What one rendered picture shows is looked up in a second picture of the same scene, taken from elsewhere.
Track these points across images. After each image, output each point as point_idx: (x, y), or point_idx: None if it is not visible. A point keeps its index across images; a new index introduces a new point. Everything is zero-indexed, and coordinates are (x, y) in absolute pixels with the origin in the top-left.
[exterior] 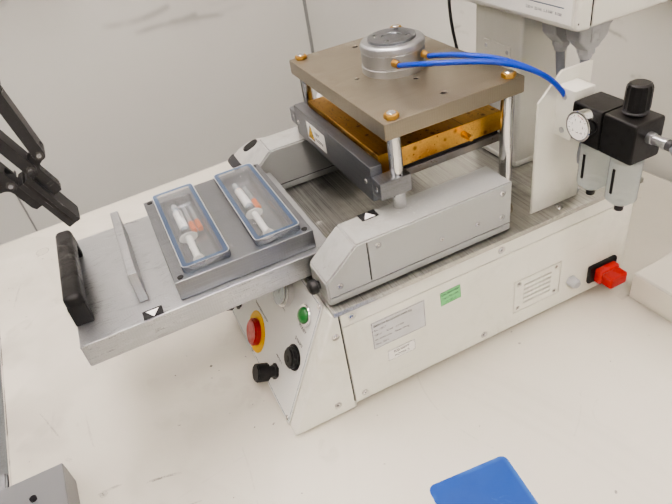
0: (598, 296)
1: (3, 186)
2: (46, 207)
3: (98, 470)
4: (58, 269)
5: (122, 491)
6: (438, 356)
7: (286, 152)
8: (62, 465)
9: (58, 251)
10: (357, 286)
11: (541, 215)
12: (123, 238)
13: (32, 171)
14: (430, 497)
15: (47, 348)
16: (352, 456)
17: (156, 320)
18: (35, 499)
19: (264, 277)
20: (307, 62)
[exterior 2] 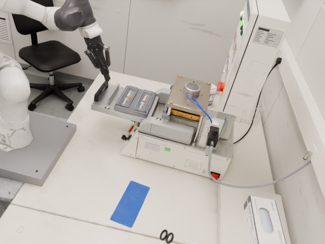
0: (211, 181)
1: (98, 68)
2: (103, 75)
3: (81, 131)
4: None
5: (81, 138)
6: (159, 162)
7: (165, 95)
8: (76, 125)
9: (102, 84)
10: (146, 131)
11: (199, 147)
12: (114, 90)
13: (104, 68)
14: (129, 181)
15: (93, 101)
16: (124, 165)
17: (106, 109)
18: (67, 126)
19: (131, 116)
20: (179, 78)
